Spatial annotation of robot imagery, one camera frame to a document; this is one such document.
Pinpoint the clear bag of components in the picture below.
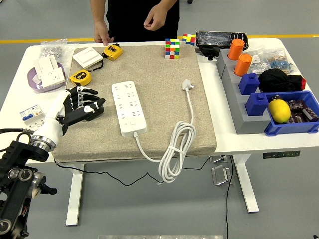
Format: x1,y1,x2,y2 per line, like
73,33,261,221
248,46,287,74

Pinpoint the small colourful puzzle cube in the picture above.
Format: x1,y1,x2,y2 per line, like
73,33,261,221
181,33,197,47

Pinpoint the white power strip with cord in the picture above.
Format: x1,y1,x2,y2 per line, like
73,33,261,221
111,78,197,184

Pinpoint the white socket panel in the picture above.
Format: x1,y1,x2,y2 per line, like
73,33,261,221
40,67,66,89

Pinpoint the black hanging cable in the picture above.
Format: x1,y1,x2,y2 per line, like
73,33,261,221
224,154,234,239

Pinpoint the black case in plastic wrap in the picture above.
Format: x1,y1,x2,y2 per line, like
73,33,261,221
195,30,249,61

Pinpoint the black table control panel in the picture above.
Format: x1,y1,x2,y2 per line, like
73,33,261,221
262,150,301,160

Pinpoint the dark maroon capacitor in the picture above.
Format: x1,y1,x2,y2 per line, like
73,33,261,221
288,99,309,112
302,106,319,123
288,112,308,124

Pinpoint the person's left hand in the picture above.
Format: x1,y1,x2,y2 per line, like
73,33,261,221
143,4,170,32

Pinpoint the purple dish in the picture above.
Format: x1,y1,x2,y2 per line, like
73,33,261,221
26,62,67,94

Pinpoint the white switch panel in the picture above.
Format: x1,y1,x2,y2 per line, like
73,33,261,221
33,55,60,78

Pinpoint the blue block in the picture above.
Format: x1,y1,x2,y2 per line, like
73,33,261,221
244,92,270,117
238,72,261,96

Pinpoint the person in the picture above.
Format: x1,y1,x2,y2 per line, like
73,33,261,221
106,0,180,43

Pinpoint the clear bag of blue resistors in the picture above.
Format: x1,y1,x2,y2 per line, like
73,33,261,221
269,53,299,75

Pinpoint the clear bag of screws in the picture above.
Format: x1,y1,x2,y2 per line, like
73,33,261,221
39,38,78,63

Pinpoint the orange cylinder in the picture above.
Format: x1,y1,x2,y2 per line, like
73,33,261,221
227,38,246,61
233,53,253,77

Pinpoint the white blue circuit breaker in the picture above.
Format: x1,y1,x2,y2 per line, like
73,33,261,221
18,104,47,132

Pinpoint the blue plastic bin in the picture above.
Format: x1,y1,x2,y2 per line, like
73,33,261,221
264,90,319,137

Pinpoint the yellow lemon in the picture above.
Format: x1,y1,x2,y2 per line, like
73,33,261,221
268,99,292,124

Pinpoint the person's right hand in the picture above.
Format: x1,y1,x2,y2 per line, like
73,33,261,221
94,19,115,47

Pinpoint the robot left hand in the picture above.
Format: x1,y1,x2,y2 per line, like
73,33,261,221
32,86,107,143

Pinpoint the black cloth with red patch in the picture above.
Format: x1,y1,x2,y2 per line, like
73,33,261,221
258,68,307,94

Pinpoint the white wall switch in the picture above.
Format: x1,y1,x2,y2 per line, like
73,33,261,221
72,47,104,69

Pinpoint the black plug with cord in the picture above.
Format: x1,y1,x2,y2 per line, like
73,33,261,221
53,98,213,187

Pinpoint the white table leg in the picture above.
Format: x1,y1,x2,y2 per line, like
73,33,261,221
230,153,260,214
65,163,85,227

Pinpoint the grey-brown mat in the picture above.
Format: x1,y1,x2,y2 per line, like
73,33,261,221
51,44,217,164

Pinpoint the grey stepped block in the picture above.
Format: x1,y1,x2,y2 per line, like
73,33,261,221
216,48,273,135

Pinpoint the large colourful puzzle cube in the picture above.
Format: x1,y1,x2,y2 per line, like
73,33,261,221
164,38,181,60

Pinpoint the silver metal bracket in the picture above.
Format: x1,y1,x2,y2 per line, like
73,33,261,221
209,155,228,164
211,164,233,186

